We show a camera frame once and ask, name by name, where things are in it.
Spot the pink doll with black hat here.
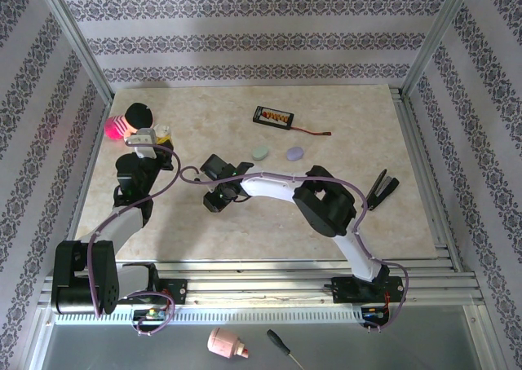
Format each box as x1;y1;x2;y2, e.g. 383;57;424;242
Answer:
104;103;156;142

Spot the pink toy bottle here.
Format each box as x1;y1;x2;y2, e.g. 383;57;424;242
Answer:
206;327;250;361

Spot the black folding tool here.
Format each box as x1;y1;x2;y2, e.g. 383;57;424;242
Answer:
365;168;400;212

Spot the grey metal shelf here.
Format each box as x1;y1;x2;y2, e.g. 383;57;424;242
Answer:
28;304;490;370

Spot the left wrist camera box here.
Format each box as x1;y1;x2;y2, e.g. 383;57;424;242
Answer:
124;127;159;160

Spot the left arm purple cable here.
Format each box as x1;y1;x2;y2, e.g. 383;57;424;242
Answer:
87;135;183;337

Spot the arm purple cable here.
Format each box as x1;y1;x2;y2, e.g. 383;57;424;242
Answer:
180;165;410;333
87;135;183;337

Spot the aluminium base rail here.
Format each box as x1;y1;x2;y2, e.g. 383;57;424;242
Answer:
38;259;484;306

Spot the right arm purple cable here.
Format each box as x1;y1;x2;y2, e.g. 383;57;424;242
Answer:
180;165;410;333

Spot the red black wire with plug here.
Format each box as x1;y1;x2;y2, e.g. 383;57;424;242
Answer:
290;124;333;138

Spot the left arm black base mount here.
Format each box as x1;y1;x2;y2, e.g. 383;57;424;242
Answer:
113;278;188;306

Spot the white slotted cable duct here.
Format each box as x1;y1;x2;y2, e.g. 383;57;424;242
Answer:
52;306;366;326

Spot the aluminium frame post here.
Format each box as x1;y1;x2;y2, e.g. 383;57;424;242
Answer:
32;0;115;106
399;0;480;100

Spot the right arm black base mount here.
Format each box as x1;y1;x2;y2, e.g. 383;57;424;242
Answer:
332;276;407;305

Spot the black handled screwdriver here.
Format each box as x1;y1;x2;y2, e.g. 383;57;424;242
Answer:
266;328;305;370

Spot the aluminium side rail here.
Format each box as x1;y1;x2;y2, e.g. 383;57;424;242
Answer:
389;85;466;273

